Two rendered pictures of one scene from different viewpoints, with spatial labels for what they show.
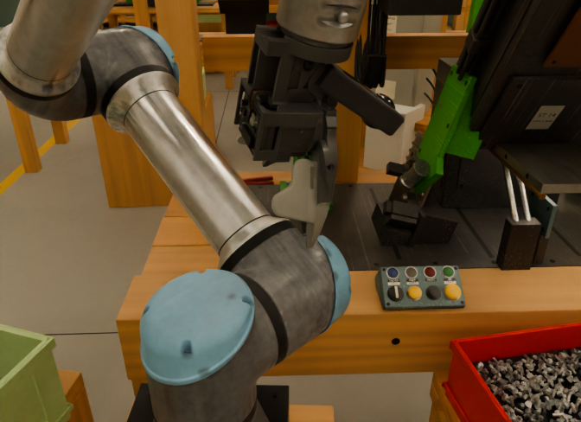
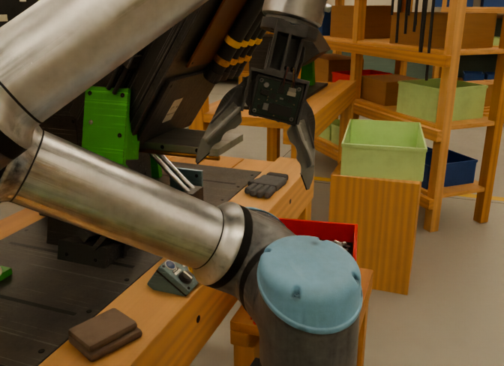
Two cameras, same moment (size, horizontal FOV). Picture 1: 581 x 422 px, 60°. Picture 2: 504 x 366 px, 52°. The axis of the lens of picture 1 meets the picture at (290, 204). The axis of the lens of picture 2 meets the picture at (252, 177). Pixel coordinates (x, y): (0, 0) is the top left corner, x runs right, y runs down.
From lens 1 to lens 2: 0.66 m
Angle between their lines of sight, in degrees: 62
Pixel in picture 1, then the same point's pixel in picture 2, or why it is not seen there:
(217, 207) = (196, 213)
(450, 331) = not seen: hidden behind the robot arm
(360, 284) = (142, 295)
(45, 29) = (136, 37)
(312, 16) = (322, 7)
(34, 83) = (28, 130)
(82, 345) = not seen: outside the picture
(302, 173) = (301, 130)
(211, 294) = (304, 251)
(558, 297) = not seen: hidden behind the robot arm
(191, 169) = (151, 191)
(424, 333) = (208, 298)
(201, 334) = (350, 264)
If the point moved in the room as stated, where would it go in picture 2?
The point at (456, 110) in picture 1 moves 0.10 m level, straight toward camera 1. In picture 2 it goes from (124, 119) to (153, 125)
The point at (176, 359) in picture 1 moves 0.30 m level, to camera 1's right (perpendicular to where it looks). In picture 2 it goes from (357, 290) to (395, 199)
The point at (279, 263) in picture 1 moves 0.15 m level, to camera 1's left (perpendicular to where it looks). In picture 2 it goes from (271, 225) to (222, 278)
